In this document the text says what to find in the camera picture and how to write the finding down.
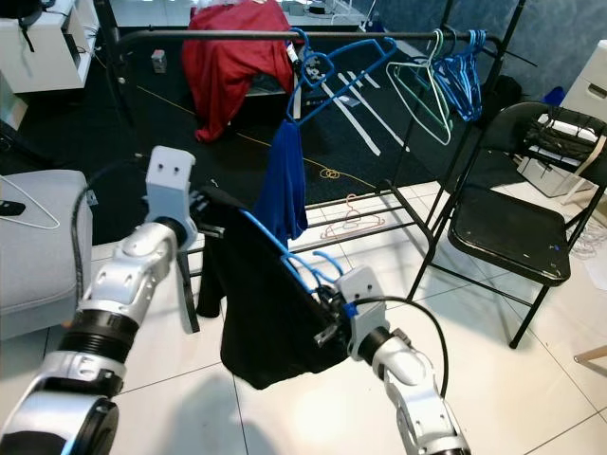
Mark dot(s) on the black folding chair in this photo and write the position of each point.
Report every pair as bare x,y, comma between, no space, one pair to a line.
503,232

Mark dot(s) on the pink hanger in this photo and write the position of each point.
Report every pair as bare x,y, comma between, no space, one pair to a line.
354,216

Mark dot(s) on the black exercise machine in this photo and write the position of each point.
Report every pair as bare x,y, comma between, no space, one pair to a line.
305,66

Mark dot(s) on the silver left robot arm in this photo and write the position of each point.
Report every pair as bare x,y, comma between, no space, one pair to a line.
123,284

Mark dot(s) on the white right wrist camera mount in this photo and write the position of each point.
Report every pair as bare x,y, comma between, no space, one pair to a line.
360,289

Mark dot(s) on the small grey box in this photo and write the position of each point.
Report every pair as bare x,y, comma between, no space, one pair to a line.
158,62

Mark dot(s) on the black equipment with white parts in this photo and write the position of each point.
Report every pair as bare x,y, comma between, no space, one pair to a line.
564,142

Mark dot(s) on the pale green plastic hanger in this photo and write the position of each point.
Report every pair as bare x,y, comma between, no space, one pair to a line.
446,100

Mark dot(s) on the red cloth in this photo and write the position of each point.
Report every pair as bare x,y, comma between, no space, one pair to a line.
232,71

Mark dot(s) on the grey upholstered ottoman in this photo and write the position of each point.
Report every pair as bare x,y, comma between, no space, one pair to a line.
43,265

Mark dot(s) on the black printed garment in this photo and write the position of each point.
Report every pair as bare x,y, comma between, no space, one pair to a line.
275,332

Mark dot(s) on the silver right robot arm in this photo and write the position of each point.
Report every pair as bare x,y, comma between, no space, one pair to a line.
408,379

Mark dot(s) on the black metal clothes rack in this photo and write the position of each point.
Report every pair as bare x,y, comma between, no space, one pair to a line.
379,35

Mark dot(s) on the white drawer cabinet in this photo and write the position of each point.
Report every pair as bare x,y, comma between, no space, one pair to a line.
586,95

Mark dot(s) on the white plastic bag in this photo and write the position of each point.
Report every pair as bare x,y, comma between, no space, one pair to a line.
228,3

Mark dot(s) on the royal blue garment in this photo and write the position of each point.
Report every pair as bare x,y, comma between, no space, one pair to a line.
285,190

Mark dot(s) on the black floor carpet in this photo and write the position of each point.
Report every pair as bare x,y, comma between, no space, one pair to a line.
152,142

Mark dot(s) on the small black device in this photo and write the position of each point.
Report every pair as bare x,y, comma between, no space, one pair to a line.
12,209

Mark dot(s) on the white open box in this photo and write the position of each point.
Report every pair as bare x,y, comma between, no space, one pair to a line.
545,175

